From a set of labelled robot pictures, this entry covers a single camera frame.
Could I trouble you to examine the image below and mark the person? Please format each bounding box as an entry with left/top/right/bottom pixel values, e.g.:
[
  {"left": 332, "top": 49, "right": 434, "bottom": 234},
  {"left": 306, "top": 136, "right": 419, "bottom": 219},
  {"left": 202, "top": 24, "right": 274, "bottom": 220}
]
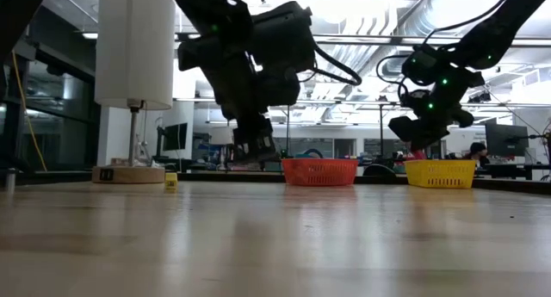
[{"left": 468, "top": 141, "right": 490, "bottom": 167}]

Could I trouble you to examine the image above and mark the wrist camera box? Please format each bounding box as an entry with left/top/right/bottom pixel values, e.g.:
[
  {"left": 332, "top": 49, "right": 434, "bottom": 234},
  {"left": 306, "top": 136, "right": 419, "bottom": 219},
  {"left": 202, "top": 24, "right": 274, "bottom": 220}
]
[
  {"left": 251, "top": 0, "right": 319, "bottom": 74},
  {"left": 400, "top": 44, "right": 441, "bottom": 86}
]

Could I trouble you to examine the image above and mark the yellow plastic basket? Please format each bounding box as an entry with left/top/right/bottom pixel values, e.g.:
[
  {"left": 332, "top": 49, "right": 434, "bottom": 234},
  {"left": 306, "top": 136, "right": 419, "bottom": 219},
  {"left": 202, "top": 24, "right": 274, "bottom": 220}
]
[{"left": 403, "top": 158, "right": 478, "bottom": 190}]

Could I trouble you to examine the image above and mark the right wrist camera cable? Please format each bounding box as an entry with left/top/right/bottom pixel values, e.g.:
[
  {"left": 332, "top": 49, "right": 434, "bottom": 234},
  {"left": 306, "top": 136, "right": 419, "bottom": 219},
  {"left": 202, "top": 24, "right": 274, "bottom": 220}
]
[{"left": 375, "top": 53, "right": 410, "bottom": 107}]

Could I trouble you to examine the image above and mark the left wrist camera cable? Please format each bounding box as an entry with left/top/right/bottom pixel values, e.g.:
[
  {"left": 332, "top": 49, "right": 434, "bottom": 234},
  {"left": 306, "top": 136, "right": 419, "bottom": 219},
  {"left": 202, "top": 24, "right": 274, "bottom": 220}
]
[{"left": 300, "top": 45, "right": 363, "bottom": 87}]

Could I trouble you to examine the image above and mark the large black monitor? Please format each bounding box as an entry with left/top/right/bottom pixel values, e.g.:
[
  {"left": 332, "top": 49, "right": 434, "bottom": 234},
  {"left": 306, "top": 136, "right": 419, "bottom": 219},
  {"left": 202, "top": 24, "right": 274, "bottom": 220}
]
[{"left": 485, "top": 123, "right": 530, "bottom": 158}]

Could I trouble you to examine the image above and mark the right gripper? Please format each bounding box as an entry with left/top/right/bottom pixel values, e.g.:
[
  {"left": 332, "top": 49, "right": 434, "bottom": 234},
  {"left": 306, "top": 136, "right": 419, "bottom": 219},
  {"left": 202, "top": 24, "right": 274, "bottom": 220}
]
[{"left": 387, "top": 68, "right": 486, "bottom": 151}]

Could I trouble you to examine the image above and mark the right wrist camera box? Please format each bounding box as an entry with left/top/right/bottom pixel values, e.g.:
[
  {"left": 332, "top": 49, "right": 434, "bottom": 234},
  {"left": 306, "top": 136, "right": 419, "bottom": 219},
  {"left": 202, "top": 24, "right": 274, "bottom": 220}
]
[{"left": 400, "top": 44, "right": 441, "bottom": 86}]

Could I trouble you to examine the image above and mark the small white desk lamp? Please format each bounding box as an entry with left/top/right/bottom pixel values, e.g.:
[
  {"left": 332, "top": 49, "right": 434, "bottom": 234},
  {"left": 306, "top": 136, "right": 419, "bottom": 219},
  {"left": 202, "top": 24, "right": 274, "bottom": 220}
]
[{"left": 208, "top": 126, "right": 234, "bottom": 171}]

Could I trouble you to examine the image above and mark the black aluminium table frame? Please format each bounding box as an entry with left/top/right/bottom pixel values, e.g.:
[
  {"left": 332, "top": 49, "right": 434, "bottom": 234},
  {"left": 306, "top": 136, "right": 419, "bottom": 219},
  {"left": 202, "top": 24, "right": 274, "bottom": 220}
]
[{"left": 176, "top": 170, "right": 551, "bottom": 195}]

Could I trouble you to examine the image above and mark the white lamp with wooden base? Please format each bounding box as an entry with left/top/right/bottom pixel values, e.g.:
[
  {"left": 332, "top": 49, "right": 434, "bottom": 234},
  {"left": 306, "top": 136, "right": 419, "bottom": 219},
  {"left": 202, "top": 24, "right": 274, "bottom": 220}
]
[{"left": 92, "top": 0, "right": 176, "bottom": 185}]

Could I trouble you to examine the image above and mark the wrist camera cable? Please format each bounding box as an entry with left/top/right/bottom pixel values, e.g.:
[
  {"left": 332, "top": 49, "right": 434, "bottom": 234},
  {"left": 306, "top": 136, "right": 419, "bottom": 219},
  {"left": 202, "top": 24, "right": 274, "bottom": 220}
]
[
  {"left": 375, "top": 53, "right": 410, "bottom": 107},
  {"left": 300, "top": 45, "right": 363, "bottom": 87}
]

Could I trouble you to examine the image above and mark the orange plastic basket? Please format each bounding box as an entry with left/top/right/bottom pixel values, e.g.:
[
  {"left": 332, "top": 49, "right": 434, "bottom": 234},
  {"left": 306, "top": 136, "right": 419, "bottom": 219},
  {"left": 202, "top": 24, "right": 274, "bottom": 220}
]
[{"left": 282, "top": 158, "right": 360, "bottom": 188}]

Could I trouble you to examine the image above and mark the grey metal post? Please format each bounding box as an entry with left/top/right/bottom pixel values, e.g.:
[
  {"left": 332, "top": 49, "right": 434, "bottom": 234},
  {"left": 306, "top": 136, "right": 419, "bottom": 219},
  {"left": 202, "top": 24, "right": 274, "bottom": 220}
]
[{"left": 4, "top": 167, "right": 17, "bottom": 194}]

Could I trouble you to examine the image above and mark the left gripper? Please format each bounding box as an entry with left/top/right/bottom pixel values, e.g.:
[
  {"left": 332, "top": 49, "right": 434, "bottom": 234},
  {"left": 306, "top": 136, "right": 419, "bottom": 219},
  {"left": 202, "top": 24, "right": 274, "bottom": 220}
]
[{"left": 178, "top": 29, "right": 301, "bottom": 163}]

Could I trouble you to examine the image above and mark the yellow cable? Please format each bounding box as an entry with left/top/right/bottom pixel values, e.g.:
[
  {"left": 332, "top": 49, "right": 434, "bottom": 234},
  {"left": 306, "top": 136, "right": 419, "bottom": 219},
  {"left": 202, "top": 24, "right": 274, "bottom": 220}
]
[{"left": 11, "top": 51, "right": 48, "bottom": 172}]

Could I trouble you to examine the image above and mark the black monitor on arm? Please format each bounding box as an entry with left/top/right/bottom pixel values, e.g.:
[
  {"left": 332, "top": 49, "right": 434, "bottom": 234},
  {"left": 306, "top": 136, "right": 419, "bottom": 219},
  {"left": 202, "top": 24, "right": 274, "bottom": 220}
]
[{"left": 155, "top": 122, "right": 189, "bottom": 160}]

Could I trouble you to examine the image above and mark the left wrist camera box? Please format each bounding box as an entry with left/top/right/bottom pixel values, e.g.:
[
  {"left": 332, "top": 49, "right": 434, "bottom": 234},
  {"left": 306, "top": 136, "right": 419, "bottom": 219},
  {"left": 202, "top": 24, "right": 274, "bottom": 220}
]
[{"left": 251, "top": 0, "right": 319, "bottom": 74}]

